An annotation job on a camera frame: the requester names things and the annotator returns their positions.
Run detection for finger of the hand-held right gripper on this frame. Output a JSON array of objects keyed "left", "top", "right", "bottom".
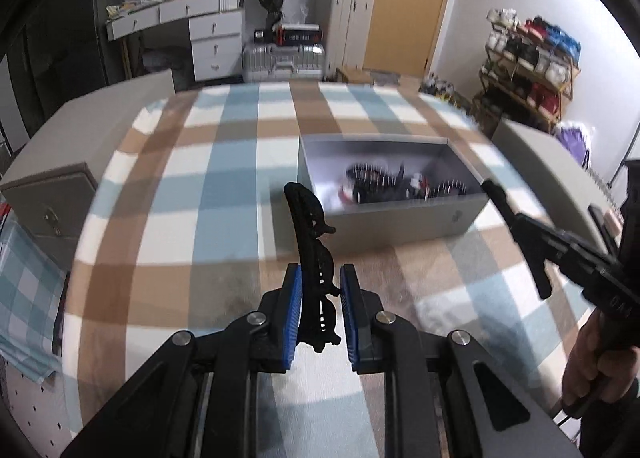
[{"left": 481, "top": 179, "right": 621, "bottom": 301}]

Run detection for cardboard box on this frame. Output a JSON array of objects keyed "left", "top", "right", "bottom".
[{"left": 336, "top": 66, "right": 373, "bottom": 84}]

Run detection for wooden shoe rack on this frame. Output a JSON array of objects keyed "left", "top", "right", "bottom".
[{"left": 472, "top": 8, "right": 583, "bottom": 133}]

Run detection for black hair clip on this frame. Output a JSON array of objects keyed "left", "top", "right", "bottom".
[{"left": 284, "top": 182, "right": 343, "bottom": 354}]

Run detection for white dressing desk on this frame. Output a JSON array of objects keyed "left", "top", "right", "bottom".
[{"left": 105, "top": 0, "right": 245, "bottom": 83}]

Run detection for white pegboard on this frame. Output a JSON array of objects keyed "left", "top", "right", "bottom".
[{"left": 0, "top": 353, "right": 83, "bottom": 458}]

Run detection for purple bag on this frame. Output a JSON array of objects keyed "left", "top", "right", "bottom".
[{"left": 555, "top": 123, "right": 593, "bottom": 169}]

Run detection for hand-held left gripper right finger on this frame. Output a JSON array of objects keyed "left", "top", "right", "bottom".
[{"left": 340, "top": 264, "right": 583, "bottom": 458}]

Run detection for grey cabinet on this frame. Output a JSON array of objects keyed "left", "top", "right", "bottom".
[
  {"left": 0, "top": 70, "right": 176, "bottom": 271},
  {"left": 492, "top": 118, "right": 621, "bottom": 249}
]

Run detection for black red box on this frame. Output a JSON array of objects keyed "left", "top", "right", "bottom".
[{"left": 274, "top": 24, "right": 323, "bottom": 46}]

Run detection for white storage box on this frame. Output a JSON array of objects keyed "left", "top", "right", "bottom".
[{"left": 298, "top": 134, "right": 491, "bottom": 246}]

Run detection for dark clothes heap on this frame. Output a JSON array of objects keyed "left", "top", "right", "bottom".
[{"left": 142, "top": 50, "right": 193, "bottom": 81}]

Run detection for white wire rack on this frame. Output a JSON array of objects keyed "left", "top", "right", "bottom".
[{"left": 590, "top": 170, "right": 623, "bottom": 209}]

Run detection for black wrapped bouquet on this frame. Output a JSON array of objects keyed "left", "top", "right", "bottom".
[{"left": 247, "top": 0, "right": 287, "bottom": 33}]

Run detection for blue checked cloth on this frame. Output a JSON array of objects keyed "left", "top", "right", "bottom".
[{"left": 0, "top": 223, "right": 68, "bottom": 384}]

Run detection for wooden door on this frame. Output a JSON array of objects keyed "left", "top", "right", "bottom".
[{"left": 362, "top": 0, "right": 458, "bottom": 77}]

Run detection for silver suitcase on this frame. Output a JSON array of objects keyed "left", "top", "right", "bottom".
[{"left": 242, "top": 44, "right": 326, "bottom": 84}]

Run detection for white suitcase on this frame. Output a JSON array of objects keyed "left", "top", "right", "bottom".
[{"left": 316, "top": 0, "right": 376, "bottom": 82}]

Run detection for rows of assorted sneakers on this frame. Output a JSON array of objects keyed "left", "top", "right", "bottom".
[{"left": 480, "top": 8, "right": 582, "bottom": 123}]

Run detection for white red badge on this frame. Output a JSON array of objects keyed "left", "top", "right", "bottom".
[{"left": 407, "top": 175, "right": 432, "bottom": 199}]

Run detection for person's right hand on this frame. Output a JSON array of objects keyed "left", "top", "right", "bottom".
[{"left": 560, "top": 310, "right": 640, "bottom": 414}]

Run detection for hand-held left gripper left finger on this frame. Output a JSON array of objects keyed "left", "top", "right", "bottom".
[{"left": 60, "top": 262, "right": 303, "bottom": 458}]

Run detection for group of floor shoes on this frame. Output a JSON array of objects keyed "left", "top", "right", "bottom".
[{"left": 420, "top": 78, "right": 458, "bottom": 101}]

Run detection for checked tablecloth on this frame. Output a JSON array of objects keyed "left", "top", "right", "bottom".
[{"left": 60, "top": 80, "right": 616, "bottom": 458}]

